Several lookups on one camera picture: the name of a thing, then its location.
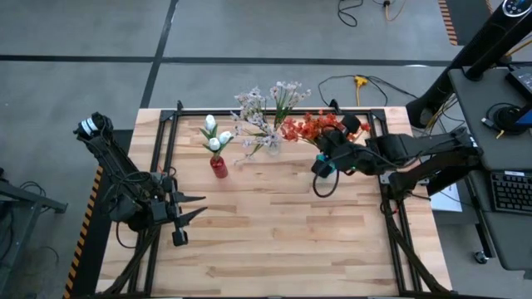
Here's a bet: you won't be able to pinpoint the black laptop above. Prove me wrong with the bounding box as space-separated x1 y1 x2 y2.
505 66 532 100

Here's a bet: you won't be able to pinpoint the black keyboard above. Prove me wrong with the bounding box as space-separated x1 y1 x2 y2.
489 169 532 216

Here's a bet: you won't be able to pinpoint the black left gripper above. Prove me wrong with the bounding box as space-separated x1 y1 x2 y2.
168 178 209 247

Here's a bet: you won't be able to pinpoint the white paper sheet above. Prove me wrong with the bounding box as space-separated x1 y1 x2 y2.
429 182 463 213

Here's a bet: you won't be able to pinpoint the black plate with hazard stripes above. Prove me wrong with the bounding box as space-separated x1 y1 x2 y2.
62 129 135 299

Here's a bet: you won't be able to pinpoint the blue flat object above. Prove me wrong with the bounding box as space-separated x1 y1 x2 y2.
514 108 532 127

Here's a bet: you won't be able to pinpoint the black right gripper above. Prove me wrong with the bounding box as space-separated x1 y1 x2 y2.
311 114 377 179

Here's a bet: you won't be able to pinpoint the blue glass vase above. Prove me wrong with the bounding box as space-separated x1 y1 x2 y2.
316 153 336 178

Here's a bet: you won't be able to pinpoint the grey desk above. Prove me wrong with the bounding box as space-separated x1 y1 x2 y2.
447 66 532 272

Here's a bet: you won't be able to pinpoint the black tower fan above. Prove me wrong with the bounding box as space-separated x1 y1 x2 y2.
405 0 532 129

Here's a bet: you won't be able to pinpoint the yellow and white cable bundle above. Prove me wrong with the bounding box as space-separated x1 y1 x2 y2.
415 93 462 146

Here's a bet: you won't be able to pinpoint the flower stems with blue bud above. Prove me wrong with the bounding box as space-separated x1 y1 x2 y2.
280 115 329 150

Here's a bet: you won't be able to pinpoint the orange black striped strip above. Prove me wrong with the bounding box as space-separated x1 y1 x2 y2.
438 0 460 47

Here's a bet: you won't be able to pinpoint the long black floor cable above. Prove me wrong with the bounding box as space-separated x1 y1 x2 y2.
317 73 419 108

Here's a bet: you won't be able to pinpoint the yellow floor cable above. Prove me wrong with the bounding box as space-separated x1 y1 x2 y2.
382 0 407 22

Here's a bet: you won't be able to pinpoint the clear glass vase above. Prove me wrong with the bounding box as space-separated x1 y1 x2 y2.
265 135 284 157

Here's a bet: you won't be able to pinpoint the yellow power plug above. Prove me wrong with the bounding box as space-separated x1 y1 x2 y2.
353 75 369 107

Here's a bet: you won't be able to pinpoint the black aluminium table frame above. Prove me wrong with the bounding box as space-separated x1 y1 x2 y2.
97 108 454 299

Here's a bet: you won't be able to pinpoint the black round cable coil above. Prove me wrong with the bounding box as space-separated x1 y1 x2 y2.
481 101 530 136

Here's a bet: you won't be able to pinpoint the black slanted pole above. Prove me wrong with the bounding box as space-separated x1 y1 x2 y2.
464 24 532 82

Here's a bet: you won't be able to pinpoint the red glass vase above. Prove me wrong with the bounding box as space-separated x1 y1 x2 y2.
209 154 229 179

